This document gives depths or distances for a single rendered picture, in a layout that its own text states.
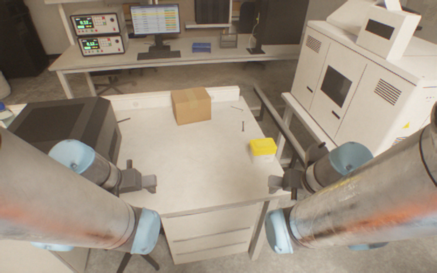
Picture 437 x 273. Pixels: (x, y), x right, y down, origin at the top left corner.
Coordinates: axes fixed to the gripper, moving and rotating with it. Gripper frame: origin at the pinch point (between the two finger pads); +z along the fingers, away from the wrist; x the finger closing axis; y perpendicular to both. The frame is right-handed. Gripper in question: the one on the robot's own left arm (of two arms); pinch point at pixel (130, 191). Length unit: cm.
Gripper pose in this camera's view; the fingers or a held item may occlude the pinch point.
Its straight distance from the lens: 73.8
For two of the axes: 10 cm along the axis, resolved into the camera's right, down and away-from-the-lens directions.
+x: -9.8, 1.8, -0.5
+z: 0.4, 4.3, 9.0
